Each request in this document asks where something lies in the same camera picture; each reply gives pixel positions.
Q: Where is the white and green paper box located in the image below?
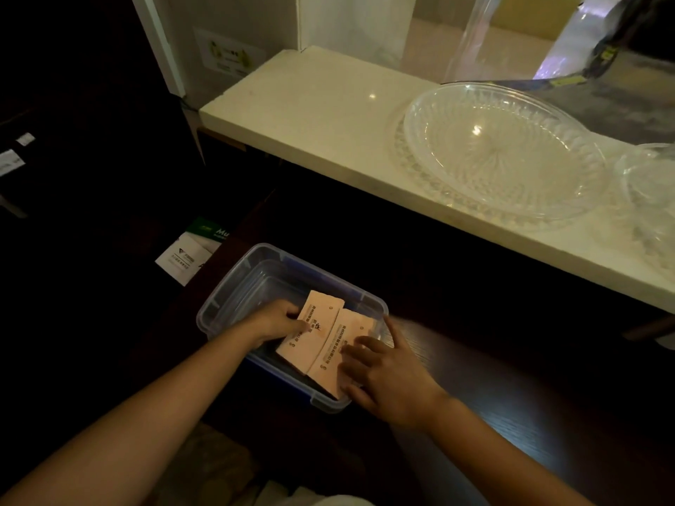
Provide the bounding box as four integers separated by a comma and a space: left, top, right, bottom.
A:
154, 216, 234, 287

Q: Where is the person's right forearm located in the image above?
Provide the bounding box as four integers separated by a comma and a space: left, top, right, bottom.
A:
426, 391, 598, 506

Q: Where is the large clear glass plate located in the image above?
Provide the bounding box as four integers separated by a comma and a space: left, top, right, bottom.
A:
393, 82, 613, 232

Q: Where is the pink paper packet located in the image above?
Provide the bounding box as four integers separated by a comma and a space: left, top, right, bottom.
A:
307, 309, 378, 400
276, 290, 346, 376

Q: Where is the person's right hand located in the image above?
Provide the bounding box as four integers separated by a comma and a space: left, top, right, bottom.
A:
337, 315, 450, 433

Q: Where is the person's left forearm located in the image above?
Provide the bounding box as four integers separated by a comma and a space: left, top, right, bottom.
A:
0, 322, 260, 506

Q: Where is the clear glass bowl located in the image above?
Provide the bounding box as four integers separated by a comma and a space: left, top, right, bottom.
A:
613, 143, 675, 282

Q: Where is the white sticker with green print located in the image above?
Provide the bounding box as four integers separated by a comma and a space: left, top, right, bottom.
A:
193, 28, 268, 78

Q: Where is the clear glass vase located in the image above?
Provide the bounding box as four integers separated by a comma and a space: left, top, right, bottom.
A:
444, 0, 504, 85

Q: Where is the person's left hand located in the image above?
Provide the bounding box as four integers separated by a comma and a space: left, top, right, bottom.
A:
240, 299, 312, 350

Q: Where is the clear plastic storage box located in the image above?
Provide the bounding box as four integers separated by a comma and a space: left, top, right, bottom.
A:
196, 243, 390, 415

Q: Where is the white cabinet door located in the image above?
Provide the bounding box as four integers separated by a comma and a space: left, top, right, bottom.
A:
130, 0, 302, 99

